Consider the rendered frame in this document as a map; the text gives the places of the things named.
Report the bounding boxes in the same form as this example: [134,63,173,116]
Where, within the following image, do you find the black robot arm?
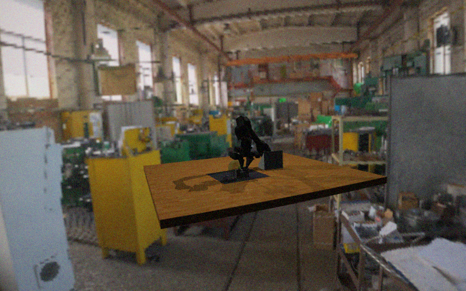
[234,116,271,157]

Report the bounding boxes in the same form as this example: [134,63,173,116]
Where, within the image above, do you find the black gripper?
[230,146,260,169]

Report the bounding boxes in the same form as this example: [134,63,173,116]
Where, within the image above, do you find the dark grey flat mat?
[207,169,270,184]

